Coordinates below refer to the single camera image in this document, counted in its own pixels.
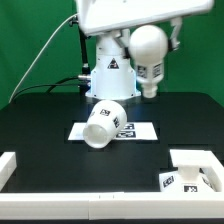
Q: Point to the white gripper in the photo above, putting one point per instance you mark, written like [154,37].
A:
[100,16]

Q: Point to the white lamp bulb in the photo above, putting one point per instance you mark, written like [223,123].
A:
[148,46]

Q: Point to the white lamp base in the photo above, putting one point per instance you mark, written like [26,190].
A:
[187,177]

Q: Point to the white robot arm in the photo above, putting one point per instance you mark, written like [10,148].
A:
[113,76]

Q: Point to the white lamp shade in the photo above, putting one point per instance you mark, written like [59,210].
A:
[106,120]

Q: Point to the white marker paper sheet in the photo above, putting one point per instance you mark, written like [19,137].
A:
[131,131]

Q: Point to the white right barrier block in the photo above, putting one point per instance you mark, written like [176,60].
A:
[214,171]

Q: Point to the white barrier block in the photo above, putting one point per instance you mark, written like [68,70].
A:
[214,171]
[8,165]

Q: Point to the white left barrier block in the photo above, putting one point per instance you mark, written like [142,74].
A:
[8,165]

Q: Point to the white front barrier wall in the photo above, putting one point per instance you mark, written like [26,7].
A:
[99,206]

